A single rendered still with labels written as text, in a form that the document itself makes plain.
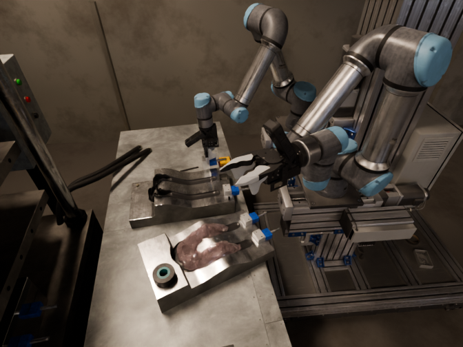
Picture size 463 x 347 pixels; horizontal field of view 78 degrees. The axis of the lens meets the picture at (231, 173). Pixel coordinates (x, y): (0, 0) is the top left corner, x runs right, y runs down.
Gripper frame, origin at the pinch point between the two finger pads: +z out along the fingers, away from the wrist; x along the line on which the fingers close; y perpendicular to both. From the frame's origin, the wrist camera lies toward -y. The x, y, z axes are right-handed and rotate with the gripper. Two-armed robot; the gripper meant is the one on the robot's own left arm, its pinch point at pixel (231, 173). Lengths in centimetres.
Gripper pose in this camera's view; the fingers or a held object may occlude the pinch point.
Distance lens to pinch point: 65.9
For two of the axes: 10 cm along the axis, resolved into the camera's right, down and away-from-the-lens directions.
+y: 0.7, 8.2, 5.6
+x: -5.0, -4.6, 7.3
